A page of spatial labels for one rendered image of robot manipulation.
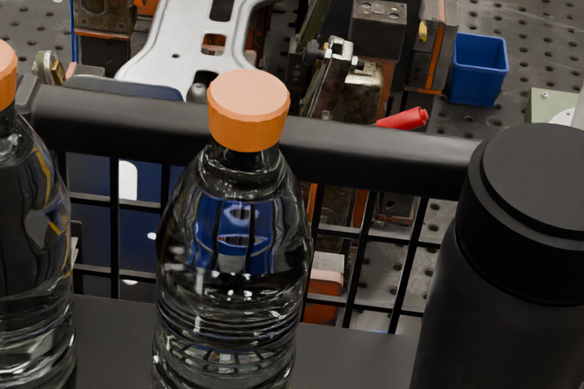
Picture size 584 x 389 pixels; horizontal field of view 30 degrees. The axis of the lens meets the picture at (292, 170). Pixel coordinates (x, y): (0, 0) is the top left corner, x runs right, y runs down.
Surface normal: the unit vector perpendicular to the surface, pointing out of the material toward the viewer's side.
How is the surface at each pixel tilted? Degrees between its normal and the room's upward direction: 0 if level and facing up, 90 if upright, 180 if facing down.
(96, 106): 0
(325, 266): 0
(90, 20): 90
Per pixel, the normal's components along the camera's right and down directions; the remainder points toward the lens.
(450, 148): 0.11, -0.75
